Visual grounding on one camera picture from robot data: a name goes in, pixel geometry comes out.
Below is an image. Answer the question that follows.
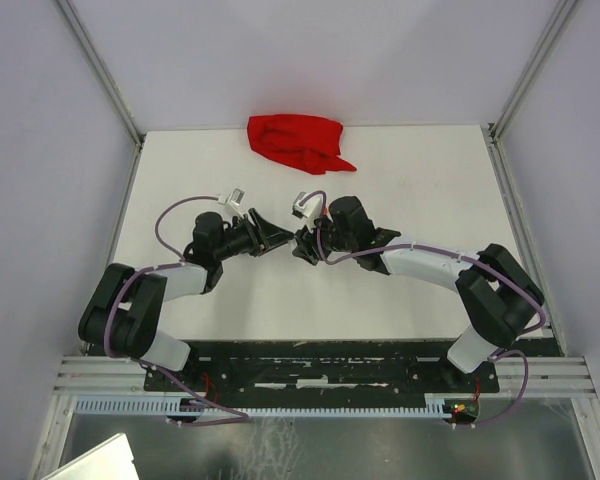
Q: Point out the left aluminium corner post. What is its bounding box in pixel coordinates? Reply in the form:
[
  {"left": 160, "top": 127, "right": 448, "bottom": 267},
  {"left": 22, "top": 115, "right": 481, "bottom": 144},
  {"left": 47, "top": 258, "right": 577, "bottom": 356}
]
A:
[{"left": 54, "top": 0, "right": 146, "bottom": 149}]

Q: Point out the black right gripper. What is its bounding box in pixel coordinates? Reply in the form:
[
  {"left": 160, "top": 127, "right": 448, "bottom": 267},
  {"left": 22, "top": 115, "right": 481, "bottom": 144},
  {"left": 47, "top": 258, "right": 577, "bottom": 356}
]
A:
[{"left": 293, "top": 209, "right": 356, "bottom": 266}]

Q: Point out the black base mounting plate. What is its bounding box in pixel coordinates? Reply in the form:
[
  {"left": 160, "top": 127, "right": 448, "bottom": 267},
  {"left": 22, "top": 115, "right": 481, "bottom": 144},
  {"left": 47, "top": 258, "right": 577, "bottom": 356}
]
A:
[{"left": 144, "top": 348, "right": 500, "bottom": 410}]

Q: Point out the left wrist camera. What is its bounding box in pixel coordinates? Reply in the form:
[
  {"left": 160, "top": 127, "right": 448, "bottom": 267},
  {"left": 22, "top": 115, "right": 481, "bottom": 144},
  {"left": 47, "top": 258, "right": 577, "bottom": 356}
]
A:
[{"left": 217, "top": 188, "right": 245, "bottom": 217}]

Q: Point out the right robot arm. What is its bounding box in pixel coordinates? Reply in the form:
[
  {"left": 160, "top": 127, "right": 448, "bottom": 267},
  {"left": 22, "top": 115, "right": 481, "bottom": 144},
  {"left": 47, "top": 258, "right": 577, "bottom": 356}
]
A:
[{"left": 292, "top": 191, "right": 546, "bottom": 391}]

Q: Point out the right aluminium corner post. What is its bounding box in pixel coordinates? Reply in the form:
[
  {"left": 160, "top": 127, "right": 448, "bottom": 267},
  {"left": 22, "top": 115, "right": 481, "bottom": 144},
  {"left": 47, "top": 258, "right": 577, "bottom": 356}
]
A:
[{"left": 485, "top": 0, "right": 581, "bottom": 144}]

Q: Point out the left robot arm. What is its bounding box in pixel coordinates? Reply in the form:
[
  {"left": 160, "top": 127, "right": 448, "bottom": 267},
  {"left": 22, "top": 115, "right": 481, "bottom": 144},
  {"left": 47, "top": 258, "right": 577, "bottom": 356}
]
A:
[{"left": 78, "top": 208, "right": 294, "bottom": 390}]

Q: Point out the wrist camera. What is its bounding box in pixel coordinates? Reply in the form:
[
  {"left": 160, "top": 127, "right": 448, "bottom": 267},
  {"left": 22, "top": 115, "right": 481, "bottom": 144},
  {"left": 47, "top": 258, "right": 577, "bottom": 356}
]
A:
[
  {"left": 217, "top": 188, "right": 245, "bottom": 217},
  {"left": 291, "top": 191, "right": 326, "bottom": 222}
]

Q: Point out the white cable duct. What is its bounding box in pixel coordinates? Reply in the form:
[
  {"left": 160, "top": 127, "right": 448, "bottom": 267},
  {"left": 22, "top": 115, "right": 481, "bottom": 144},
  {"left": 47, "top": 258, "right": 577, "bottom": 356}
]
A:
[{"left": 73, "top": 392, "right": 454, "bottom": 416}]

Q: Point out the aluminium corner post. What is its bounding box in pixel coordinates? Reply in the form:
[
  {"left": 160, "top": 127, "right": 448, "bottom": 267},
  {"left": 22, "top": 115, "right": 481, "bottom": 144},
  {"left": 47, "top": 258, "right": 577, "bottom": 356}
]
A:
[
  {"left": 54, "top": 0, "right": 146, "bottom": 149},
  {"left": 485, "top": 0, "right": 581, "bottom": 144}
]

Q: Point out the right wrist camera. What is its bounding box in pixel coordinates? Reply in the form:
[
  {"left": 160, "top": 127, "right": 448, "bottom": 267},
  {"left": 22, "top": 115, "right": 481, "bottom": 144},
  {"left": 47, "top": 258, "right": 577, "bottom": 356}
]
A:
[{"left": 291, "top": 191, "right": 326, "bottom": 222}]

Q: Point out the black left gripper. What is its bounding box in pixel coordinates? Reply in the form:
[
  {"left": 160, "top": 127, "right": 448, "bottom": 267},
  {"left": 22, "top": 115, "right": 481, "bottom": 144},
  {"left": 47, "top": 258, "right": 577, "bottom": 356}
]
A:
[{"left": 214, "top": 208, "right": 293, "bottom": 262}]

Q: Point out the aluminium frame rail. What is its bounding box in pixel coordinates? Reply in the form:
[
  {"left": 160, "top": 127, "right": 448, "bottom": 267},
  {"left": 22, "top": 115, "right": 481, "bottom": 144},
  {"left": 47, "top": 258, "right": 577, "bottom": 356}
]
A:
[{"left": 54, "top": 356, "right": 595, "bottom": 398}]

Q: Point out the red crumpled cloth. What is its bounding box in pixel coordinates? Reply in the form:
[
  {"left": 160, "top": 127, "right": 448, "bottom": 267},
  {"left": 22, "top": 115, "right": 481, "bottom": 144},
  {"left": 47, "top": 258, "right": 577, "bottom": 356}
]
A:
[{"left": 246, "top": 114, "right": 357, "bottom": 175}]

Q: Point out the metal sheet plate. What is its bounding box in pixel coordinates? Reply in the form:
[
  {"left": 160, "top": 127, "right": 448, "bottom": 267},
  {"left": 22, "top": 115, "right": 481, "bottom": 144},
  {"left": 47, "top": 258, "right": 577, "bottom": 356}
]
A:
[{"left": 43, "top": 433, "right": 139, "bottom": 480}]

